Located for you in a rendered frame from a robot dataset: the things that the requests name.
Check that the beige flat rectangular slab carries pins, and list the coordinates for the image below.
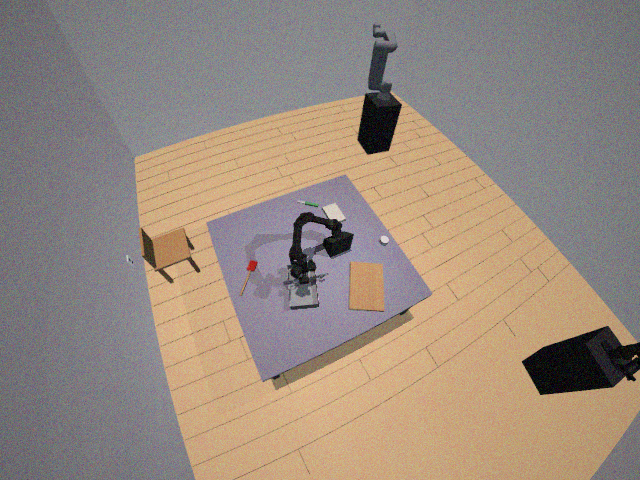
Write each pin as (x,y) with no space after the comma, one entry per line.
(332,211)

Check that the light wooden board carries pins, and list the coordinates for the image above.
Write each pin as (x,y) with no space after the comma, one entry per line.
(366,286)

